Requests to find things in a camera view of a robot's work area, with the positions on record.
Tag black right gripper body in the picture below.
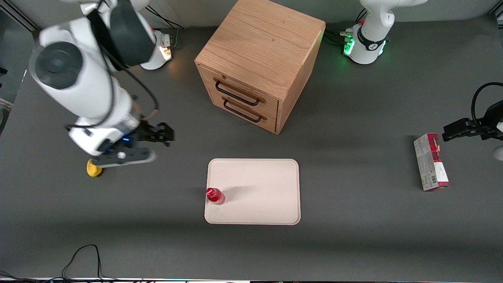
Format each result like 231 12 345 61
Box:
132 123 161 148

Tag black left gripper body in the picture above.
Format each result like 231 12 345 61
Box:
481 100 503 140

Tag red coke bottle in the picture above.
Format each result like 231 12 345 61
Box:
206 187 226 206

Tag beige rectangular tray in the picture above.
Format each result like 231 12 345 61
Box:
204 158 301 225

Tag grey and red carton box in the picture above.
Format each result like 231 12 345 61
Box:
413 133 450 192

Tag wooden drawer front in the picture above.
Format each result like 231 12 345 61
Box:
207 89 278 134
198 65 280 119

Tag yellow lemon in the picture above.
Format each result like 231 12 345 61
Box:
86 159 103 178

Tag wooden drawer cabinet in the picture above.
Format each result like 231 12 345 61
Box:
195 0 326 135

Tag black left wrist camera cable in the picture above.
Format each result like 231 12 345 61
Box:
471 82 503 130

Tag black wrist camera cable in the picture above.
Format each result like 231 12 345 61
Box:
88 10 160 121
471 82 503 130

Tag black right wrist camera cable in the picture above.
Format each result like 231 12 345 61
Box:
88 10 160 121

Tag dark metal drawer handle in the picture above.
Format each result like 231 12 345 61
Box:
214 77 267 106
222 97 268 123

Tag black right arm base cable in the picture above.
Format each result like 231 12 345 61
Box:
145 6 185 31

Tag black looped cable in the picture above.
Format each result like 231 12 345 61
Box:
62 244 103 281

